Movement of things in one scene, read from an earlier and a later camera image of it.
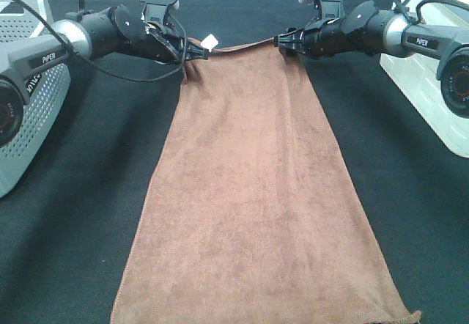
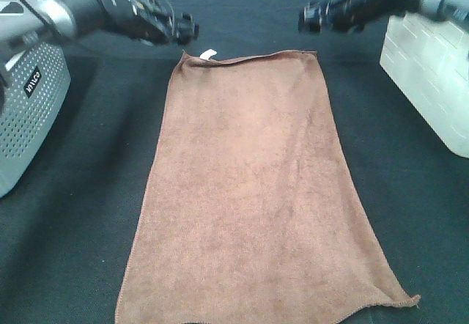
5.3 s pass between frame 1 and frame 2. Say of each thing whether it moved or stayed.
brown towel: stayed
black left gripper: moved
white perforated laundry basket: stayed
